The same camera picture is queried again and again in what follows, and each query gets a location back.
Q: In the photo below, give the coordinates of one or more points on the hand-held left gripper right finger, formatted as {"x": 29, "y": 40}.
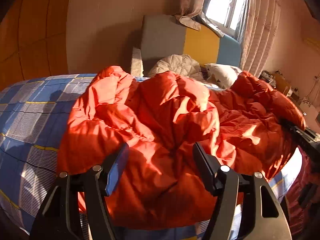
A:
{"x": 203, "y": 170}

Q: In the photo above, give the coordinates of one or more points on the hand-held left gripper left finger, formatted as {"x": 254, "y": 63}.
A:
{"x": 117, "y": 170}

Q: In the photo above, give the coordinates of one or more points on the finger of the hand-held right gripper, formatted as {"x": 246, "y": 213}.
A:
{"x": 288, "y": 127}

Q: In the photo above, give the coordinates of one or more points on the orange down jacket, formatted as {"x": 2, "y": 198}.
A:
{"x": 162, "y": 110}

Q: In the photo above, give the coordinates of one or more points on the cluttered bedside table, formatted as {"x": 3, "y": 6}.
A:
{"x": 280, "y": 82}

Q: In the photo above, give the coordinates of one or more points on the person's dark red clothing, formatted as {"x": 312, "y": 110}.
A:
{"x": 300, "y": 192}

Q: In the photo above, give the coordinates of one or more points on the white printed pillow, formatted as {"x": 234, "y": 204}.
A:
{"x": 222, "y": 75}

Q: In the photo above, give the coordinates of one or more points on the blue plaid bed sheet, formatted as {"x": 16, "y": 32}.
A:
{"x": 32, "y": 110}

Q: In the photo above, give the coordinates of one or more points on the cream quilted blanket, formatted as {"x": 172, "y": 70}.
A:
{"x": 175, "y": 65}

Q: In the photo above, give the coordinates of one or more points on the grey cushion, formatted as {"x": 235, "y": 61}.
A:
{"x": 137, "y": 62}

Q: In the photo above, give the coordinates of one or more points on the window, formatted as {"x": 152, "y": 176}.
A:
{"x": 225, "y": 5}

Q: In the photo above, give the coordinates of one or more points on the grey yellow blue headboard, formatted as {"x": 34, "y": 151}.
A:
{"x": 162, "y": 37}

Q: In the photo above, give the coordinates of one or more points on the wooden wardrobe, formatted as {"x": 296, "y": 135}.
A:
{"x": 32, "y": 30}

